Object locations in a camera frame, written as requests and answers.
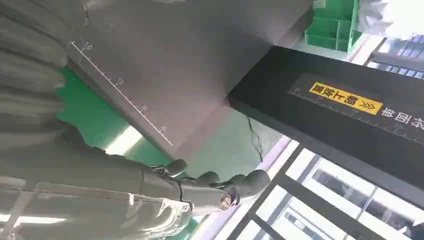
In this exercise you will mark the yellow arrow label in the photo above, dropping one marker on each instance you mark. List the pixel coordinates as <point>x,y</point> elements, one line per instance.
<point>344,98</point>

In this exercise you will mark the black conveyor unit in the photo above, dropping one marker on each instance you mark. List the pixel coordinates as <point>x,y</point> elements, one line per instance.
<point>298,116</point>

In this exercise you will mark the dark metal window frame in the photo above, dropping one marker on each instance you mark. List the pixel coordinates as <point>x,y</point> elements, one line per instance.
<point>298,188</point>

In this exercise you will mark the green plastic crate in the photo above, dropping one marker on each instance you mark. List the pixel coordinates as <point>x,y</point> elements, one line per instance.
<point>331,31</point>

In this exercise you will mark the right arm ribbed grey sleeve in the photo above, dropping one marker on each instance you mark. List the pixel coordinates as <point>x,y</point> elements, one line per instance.
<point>30,82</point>

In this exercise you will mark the white plastic bag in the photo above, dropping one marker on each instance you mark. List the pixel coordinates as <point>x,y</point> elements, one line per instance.
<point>381,16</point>

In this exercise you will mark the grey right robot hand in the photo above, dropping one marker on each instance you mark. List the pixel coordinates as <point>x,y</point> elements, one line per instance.
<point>99,188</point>

